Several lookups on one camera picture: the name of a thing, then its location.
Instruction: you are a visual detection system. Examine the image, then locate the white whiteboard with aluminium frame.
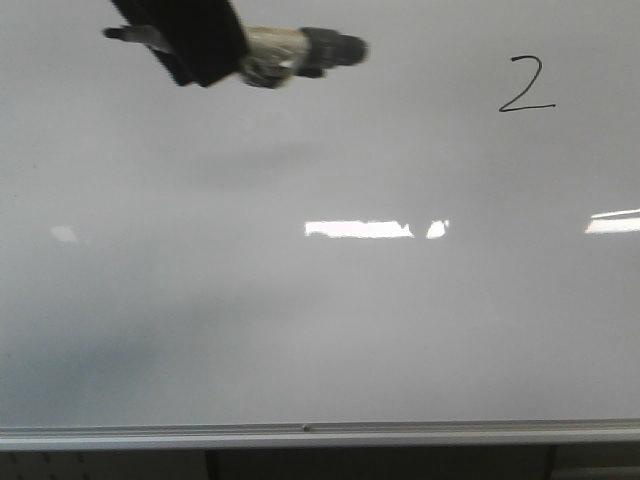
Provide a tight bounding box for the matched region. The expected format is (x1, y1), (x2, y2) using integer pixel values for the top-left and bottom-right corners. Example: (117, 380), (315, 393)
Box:
(1, 1), (639, 451)

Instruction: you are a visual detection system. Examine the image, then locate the black whiteboard marker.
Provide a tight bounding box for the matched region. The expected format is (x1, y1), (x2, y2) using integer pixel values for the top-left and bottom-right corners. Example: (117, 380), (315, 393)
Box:
(102, 24), (369, 90)

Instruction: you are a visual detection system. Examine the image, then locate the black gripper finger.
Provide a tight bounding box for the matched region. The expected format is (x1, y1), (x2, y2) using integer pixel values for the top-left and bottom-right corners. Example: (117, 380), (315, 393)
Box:
(147, 43), (198, 86)
(112, 0), (248, 79)

